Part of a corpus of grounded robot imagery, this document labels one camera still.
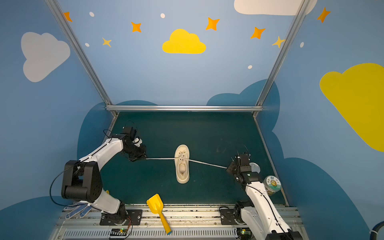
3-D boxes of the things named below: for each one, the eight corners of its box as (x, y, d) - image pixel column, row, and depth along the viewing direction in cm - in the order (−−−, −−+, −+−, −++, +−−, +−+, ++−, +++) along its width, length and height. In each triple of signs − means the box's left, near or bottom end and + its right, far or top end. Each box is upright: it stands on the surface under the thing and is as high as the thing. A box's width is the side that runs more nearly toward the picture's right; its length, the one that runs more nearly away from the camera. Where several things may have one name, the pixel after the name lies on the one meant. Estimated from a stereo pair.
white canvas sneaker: (173, 183, 88) (172, 178, 81) (176, 148, 103) (175, 142, 97) (189, 183, 88) (189, 178, 82) (190, 149, 103) (190, 142, 97)
